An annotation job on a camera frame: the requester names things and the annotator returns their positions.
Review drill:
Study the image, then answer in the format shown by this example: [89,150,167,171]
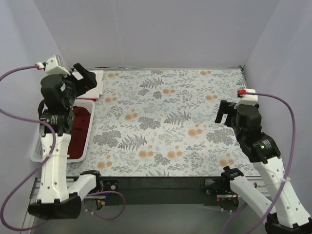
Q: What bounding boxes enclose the white t shirt red print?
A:
[78,70,104,99]

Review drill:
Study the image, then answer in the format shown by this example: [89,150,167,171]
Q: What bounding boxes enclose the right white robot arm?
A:
[215,89,312,234]

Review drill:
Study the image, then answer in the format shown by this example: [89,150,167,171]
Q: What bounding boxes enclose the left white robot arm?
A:
[28,55,104,220]

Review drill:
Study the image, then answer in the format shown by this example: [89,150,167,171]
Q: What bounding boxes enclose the folded pink t shirt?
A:
[79,98,98,102]

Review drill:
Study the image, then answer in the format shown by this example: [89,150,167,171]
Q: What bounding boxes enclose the dark red t shirt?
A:
[68,106,91,159]

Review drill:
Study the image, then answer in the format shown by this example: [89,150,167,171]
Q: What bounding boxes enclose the white plastic basket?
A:
[30,99,96,163]

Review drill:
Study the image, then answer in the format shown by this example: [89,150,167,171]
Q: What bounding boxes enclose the floral table cloth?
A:
[67,69,258,177]

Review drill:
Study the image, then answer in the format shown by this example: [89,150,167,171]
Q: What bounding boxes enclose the aluminium frame rail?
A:
[30,177,271,199]

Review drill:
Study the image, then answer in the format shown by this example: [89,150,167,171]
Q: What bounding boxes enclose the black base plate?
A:
[101,176,239,210]

